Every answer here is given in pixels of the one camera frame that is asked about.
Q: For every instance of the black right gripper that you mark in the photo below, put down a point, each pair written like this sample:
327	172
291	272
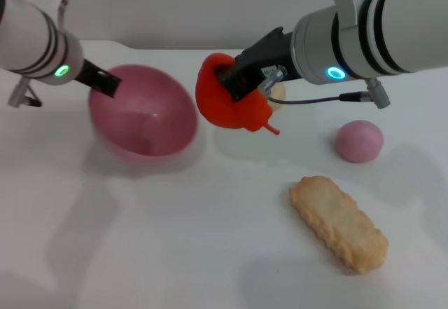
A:
266	56

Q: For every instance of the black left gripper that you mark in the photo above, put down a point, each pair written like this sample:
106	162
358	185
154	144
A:
85	74

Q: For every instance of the orange toy fruit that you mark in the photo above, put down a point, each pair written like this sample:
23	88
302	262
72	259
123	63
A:
227	109

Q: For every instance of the pink plastic bowl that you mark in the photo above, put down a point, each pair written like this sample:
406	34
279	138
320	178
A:
147	120

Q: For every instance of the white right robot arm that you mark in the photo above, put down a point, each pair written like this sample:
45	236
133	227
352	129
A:
378	32

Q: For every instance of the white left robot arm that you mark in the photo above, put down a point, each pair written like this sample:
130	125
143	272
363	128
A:
28	39

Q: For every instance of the cream steamed bun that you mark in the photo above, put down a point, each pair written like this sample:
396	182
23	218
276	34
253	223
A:
278	97

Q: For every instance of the pink round bun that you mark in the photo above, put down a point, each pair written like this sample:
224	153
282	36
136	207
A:
358	141

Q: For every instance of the long golden bread loaf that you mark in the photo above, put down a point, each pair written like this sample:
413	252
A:
337	223

